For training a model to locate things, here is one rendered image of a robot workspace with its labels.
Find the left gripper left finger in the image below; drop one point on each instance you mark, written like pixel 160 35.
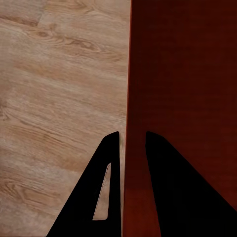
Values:
pixel 76 217

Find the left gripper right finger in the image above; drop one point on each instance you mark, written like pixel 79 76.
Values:
pixel 187 205

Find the storage box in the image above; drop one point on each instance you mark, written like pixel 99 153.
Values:
pixel 182 85

